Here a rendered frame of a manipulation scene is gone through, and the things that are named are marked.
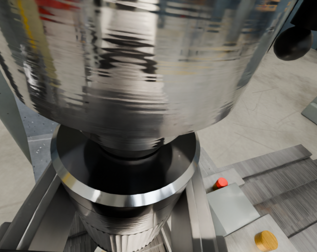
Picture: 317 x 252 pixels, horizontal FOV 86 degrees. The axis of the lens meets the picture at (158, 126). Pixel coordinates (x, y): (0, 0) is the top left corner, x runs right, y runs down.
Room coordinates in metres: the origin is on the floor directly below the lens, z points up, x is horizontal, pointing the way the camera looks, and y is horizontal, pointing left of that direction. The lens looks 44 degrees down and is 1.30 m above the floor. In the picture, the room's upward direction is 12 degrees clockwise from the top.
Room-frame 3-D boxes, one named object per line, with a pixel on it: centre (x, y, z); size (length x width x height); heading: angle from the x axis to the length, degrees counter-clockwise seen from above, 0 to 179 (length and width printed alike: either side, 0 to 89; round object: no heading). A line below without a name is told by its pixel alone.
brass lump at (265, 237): (0.08, -0.18, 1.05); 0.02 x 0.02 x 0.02
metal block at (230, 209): (0.11, -0.12, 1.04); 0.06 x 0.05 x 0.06; 121
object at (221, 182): (0.15, -0.12, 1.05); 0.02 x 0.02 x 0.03
